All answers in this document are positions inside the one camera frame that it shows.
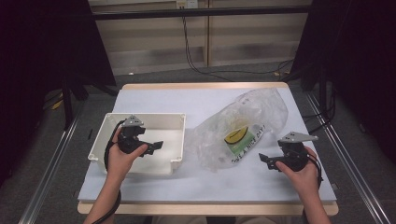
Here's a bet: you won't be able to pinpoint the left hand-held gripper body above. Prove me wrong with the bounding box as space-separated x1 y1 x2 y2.
117 115 149 154

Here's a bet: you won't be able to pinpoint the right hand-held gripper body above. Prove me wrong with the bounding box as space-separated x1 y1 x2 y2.
277 131 319 173

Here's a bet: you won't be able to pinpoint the white plastic bin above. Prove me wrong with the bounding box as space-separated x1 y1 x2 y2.
88 112 187 175

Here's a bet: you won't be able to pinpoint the clear plastic bag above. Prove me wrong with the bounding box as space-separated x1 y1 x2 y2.
191 87 289 173

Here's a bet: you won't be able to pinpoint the person's left hand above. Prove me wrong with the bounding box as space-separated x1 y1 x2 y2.
106 129 149 183

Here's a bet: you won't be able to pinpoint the person's right hand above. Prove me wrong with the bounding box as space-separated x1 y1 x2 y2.
275 147 320 199

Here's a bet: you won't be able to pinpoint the pale blue table mat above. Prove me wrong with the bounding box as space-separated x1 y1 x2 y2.
78 87 338 203

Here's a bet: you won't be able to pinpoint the black metal stand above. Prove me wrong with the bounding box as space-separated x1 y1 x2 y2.
60 74 120 132

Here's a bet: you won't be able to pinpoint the black curtain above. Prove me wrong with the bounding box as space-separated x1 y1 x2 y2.
290 0 396 162
0 0 117 188

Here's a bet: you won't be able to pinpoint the black horizontal bar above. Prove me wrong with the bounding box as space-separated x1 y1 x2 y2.
92 5 312 21

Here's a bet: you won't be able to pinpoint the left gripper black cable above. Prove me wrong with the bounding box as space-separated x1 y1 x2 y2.
92 119 126 224

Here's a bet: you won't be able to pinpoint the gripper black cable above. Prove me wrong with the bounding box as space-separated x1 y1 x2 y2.
92 119 126 224
301 151 324 224

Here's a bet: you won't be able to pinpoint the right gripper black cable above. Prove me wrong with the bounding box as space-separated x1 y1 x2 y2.
301 151 324 224

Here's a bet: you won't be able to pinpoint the black floor cables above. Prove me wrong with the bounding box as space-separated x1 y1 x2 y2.
302 87 336 134

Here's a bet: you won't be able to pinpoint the metal floor rail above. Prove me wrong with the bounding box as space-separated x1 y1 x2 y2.
18 115 80 224
306 92 391 224

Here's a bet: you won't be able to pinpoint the black wall cable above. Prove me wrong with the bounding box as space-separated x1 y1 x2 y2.
181 17 295 82

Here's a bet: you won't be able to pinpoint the white wall socket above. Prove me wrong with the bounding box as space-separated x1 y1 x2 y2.
176 0 199 9

